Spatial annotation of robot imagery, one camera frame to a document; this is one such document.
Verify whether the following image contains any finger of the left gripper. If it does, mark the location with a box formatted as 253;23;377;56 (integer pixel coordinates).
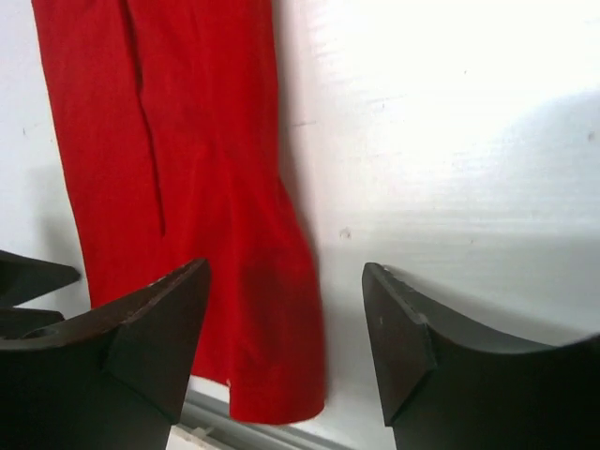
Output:
0;307;65;338

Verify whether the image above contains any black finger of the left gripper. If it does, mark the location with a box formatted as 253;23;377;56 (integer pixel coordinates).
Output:
1;250;79;306

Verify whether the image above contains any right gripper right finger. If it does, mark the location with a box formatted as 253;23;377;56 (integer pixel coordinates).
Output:
362;262;599;449

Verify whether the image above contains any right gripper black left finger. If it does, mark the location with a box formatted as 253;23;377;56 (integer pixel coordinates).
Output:
1;260;210;449

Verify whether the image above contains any red t shirt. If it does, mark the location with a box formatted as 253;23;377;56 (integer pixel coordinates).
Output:
32;1;326;425

